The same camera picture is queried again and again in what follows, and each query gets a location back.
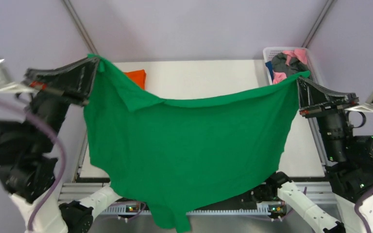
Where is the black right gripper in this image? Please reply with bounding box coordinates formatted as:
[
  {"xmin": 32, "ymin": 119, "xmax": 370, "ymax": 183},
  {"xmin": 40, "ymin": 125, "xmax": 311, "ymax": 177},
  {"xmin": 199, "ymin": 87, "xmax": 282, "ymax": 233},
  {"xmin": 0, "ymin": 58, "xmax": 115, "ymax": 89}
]
[{"xmin": 295, "ymin": 74, "xmax": 357, "ymax": 160}]

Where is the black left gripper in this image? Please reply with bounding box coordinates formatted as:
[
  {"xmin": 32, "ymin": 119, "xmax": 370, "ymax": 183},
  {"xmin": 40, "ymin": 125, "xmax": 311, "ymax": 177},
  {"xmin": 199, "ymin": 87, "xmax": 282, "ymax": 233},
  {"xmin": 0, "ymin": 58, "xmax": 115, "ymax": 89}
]
[{"xmin": 27, "ymin": 52, "xmax": 103, "ymax": 149}]

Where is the green t shirt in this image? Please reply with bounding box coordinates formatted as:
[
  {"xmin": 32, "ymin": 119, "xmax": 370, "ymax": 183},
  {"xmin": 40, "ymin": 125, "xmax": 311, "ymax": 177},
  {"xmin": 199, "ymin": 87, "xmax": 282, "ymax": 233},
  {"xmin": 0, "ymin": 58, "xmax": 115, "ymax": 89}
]
[{"xmin": 84, "ymin": 58, "xmax": 310, "ymax": 233}]

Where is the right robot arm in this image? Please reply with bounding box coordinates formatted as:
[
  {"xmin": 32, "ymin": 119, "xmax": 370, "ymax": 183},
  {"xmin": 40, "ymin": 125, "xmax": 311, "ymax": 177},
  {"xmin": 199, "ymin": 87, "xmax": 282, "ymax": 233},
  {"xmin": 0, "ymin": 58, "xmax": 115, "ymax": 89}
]
[{"xmin": 265, "ymin": 78, "xmax": 373, "ymax": 233}]

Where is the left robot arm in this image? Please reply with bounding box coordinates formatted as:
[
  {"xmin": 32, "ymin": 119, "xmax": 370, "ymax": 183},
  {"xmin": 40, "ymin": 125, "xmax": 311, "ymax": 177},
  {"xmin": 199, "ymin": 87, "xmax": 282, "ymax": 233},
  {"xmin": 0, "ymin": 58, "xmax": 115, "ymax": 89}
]
[{"xmin": 0, "ymin": 56, "xmax": 119, "ymax": 233}]

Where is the pink t shirt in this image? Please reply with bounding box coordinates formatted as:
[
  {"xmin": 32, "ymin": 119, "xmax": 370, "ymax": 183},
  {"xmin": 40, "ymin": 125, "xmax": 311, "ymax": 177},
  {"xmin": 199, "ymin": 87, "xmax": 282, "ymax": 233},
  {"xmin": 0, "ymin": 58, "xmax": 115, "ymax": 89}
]
[{"xmin": 271, "ymin": 49, "xmax": 309, "ymax": 84}]

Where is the white plastic laundry basket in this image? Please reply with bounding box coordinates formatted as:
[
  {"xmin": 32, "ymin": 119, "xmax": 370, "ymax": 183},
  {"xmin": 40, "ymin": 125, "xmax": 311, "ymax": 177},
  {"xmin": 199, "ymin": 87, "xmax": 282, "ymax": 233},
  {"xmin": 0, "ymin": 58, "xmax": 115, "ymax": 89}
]
[{"xmin": 260, "ymin": 46, "xmax": 323, "ymax": 98}]

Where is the dark grey t shirt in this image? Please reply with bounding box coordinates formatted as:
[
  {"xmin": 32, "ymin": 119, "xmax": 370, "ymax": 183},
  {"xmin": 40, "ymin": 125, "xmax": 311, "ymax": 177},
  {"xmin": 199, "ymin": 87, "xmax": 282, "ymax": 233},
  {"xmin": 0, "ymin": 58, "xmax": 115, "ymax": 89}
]
[{"xmin": 271, "ymin": 52, "xmax": 309, "ymax": 79}]

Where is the blue t shirt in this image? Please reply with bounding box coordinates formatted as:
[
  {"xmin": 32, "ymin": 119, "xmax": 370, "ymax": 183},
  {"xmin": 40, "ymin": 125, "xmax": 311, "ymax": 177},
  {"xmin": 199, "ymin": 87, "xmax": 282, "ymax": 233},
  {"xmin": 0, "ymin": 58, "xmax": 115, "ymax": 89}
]
[{"xmin": 265, "ymin": 61, "xmax": 274, "ymax": 81}]

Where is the folded orange t shirt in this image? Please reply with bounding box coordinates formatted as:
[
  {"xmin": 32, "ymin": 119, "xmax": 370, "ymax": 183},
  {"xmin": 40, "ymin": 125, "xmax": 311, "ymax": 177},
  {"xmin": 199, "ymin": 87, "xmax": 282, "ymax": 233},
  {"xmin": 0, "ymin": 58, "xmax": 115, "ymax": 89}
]
[{"xmin": 124, "ymin": 69, "xmax": 147, "ymax": 90}]

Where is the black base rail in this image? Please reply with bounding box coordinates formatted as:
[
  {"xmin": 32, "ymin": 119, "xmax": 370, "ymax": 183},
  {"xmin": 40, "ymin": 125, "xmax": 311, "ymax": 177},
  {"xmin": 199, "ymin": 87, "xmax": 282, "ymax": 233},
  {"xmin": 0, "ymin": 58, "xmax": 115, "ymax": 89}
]
[{"xmin": 77, "ymin": 176, "xmax": 298, "ymax": 212}]

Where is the white slotted cable duct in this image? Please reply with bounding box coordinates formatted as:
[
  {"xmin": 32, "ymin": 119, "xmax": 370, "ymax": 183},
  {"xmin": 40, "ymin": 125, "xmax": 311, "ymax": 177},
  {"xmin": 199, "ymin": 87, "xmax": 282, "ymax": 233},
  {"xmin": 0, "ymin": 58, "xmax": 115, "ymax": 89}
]
[{"xmin": 101, "ymin": 204, "xmax": 271, "ymax": 216}]

